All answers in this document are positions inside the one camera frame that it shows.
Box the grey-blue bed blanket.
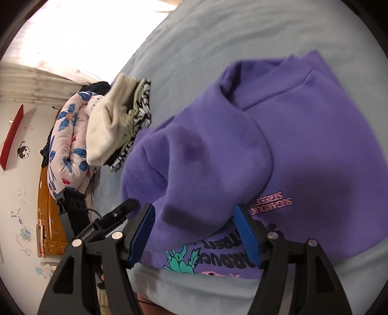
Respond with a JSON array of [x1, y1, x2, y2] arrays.
[[88, 0, 388, 315]]

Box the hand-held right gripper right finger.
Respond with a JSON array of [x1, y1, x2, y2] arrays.
[[233, 204, 354, 315]]

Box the brown wooden headboard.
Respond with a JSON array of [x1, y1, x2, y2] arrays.
[[37, 109, 76, 258]]

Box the purple zip hoodie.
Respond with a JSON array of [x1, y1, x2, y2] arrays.
[[121, 50, 388, 279]]

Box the round face wall sticker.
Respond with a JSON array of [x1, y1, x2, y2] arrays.
[[16, 141, 31, 159]]

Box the black white patterned garment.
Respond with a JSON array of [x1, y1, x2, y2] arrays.
[[109, 78, 152, 173]]

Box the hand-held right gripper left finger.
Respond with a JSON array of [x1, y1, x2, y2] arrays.
[[36, 203, 156, 315]]

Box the cream fluffy garment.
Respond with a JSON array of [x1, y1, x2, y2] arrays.
[[86, 73, 140, 166]]

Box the floral quilt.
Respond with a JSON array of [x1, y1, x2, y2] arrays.
[[48, 91, 105, 200]]

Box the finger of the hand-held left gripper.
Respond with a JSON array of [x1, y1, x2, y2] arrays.
[[100, 198, 137, 236], [56, 188, 77, 241]]

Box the small blue wall decals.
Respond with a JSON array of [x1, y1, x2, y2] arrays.
[[9, 188, 53, 276]]

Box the red wall shelf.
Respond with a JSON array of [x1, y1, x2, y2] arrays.
[[0, 104, 24, 172]]

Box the black fuzzy cloth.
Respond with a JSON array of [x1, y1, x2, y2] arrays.
[[79, 81, 111, 95]]

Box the white cat plush toy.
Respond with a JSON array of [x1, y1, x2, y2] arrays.
[[85, 94, 105, 117]]

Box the beige leaf-print curtain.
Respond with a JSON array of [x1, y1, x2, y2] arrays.
[[0, 0, 170, 103]]

